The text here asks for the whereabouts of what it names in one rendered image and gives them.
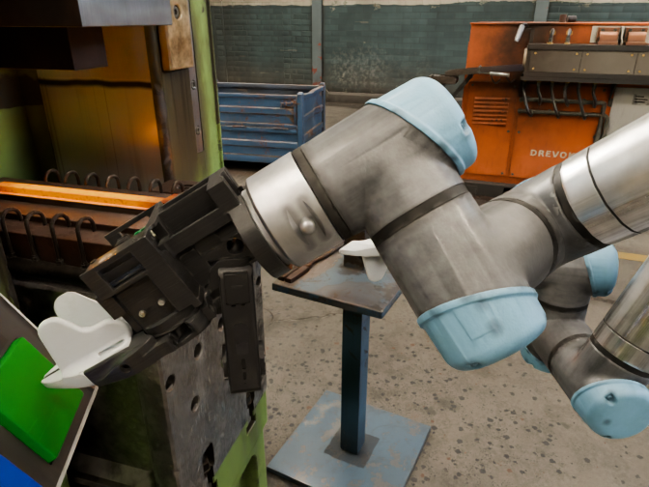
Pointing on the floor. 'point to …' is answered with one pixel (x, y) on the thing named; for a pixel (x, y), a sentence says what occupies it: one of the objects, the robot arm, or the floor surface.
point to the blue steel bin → (268, 119)
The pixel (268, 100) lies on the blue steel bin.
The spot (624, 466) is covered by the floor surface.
